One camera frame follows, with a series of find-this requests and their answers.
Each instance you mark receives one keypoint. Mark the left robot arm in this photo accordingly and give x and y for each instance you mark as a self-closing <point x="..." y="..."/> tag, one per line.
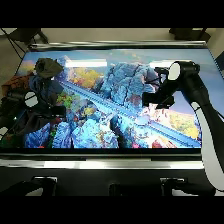
<point x="30" y="99"/>

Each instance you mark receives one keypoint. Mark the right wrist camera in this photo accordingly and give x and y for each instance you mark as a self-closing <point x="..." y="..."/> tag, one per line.
<point x="161" y="72"/>

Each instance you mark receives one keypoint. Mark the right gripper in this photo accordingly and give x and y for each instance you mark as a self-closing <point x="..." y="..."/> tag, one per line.
<point x="156" y="100"/>

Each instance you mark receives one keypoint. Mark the red-brown garment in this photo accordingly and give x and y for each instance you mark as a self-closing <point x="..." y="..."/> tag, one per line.
<point x="16" y="85"/>

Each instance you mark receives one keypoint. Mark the blue garment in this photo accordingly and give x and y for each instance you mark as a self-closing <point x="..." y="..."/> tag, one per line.
<point x="45" y="87"/>

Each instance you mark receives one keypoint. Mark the black chair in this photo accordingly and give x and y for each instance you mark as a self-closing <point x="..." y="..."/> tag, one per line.
<point x="186" y="33"/>
<point x="23" y="34"/>

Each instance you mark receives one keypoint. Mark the black garment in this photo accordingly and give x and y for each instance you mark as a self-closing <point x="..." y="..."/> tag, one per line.
<point x="31" y="122"/>

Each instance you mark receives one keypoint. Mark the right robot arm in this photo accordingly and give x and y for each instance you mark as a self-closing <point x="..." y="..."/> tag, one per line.
<point x="200" y="96"/>

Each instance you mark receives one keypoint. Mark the dark olive garment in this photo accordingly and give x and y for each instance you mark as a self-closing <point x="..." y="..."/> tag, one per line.
<point x="48" y="67"/>

